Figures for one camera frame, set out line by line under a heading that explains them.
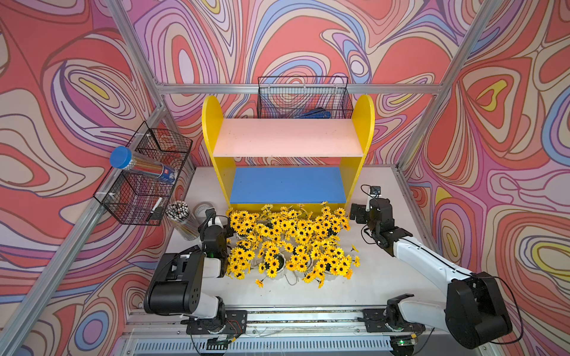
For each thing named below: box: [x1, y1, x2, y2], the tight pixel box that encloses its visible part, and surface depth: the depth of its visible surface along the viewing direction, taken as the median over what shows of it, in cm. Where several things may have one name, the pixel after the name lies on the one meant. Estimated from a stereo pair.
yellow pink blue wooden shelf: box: [201, 94, 376, 207], surface depth 90 cm
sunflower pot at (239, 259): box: [225, 239, 257, 281], surface depth 76 cm
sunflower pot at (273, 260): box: [255, 240, 287, 288], surface depth 74 cm
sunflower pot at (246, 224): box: [226, 209, 264, 242], surface depth 84 cm
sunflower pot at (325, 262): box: [301, 242, 355, 289], surface depth 74 cm
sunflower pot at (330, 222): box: [314, 206, 352, 244], surface depth 84 cm
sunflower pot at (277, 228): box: [260, 204, 297, 248], surface depth 82 cm
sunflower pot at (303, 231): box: [289, 218, 322, 248], surface depth 82 cm
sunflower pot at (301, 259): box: [285, 242, 314, 273], surface depth 76 cm
